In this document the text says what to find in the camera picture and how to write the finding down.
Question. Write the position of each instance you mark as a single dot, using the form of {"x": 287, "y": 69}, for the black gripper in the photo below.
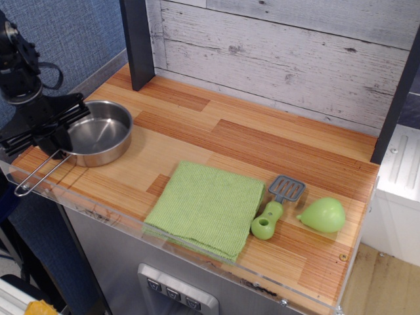
{"x": 44, "y": 122}

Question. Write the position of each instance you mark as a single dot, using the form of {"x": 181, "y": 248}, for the steel pan with wire handle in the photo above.
{"x": 98, "y": 139}

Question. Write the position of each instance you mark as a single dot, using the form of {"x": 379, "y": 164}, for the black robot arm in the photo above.
{"x": 20, "y": 67}

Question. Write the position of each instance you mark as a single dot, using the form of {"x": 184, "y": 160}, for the green cloth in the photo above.
{"x": 208, "y": 207}

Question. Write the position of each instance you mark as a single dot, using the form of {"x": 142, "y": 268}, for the steel cabinet front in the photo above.
{"x": 115, "y": 255}

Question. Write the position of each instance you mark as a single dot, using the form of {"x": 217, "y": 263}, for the grey button panel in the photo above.
{"x": 166, "y": 294}

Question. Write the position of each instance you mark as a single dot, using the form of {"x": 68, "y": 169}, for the green plastic pear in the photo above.
{"x": 324, "y": 215}

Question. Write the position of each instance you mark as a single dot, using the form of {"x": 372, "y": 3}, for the grey spatula green handle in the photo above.
{"x": 283, "y": 188}

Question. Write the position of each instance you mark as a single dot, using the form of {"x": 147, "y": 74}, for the right dark post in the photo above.
{"x": 397, "y": 104}

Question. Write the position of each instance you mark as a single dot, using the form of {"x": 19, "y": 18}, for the white aluminium rail block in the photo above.
{"x": 399, "y": 170}

